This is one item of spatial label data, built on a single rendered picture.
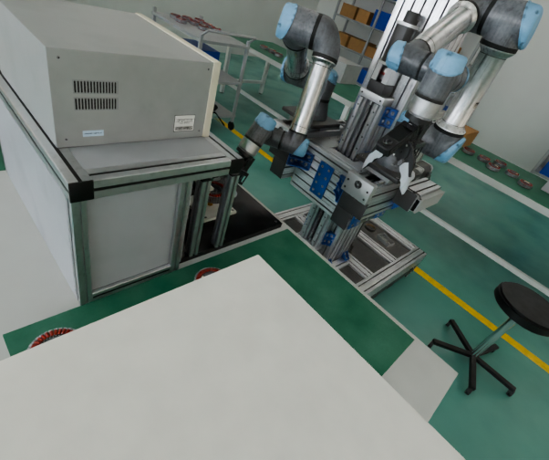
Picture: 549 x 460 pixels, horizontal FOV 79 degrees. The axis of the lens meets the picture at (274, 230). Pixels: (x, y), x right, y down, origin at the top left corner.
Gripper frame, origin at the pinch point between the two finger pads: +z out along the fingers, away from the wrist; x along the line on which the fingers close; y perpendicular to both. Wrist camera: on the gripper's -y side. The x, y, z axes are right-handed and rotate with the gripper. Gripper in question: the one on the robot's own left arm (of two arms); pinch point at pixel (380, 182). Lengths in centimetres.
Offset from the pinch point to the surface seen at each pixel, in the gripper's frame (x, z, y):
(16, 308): 31, 40, -86
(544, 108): 66, 7, 639
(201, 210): 28, 21, -40
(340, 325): -16.5, 40.2, -13.6
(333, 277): -1.1, 40.2, 1.1
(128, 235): 27, 22, -62
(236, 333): -22, -5, -71
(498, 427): -90, 115, 89
